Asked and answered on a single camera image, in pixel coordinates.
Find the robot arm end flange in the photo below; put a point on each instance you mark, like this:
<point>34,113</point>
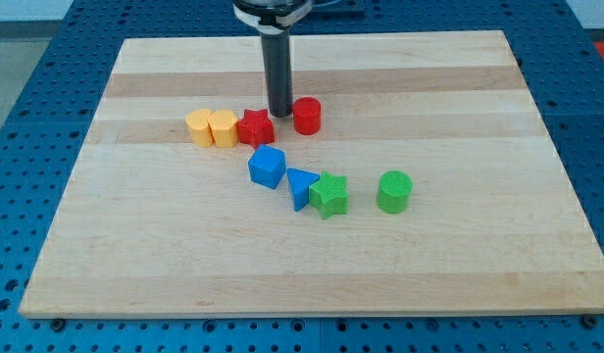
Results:
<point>272,16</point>

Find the blue triangle block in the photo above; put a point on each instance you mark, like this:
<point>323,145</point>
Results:
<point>299,182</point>

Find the blue cube block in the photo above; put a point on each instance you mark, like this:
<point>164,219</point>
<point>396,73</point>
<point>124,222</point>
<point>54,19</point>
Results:
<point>267,166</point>

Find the green star block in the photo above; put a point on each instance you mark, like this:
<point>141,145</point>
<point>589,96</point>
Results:
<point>329,195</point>

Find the red cylinder block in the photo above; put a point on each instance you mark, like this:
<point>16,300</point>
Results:
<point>307,115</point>

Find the red star block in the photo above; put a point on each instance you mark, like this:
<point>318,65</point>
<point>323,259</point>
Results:
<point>255,128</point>

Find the green cylinder block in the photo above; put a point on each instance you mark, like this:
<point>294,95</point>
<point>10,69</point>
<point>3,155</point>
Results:
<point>394,191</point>

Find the yellow hexagon block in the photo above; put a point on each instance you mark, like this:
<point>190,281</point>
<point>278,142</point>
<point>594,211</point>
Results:
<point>223,126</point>

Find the yellow rounded block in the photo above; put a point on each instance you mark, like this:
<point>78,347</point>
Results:
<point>199,129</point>

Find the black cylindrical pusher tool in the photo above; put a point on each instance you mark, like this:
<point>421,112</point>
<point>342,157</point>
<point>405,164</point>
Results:
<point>277,68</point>

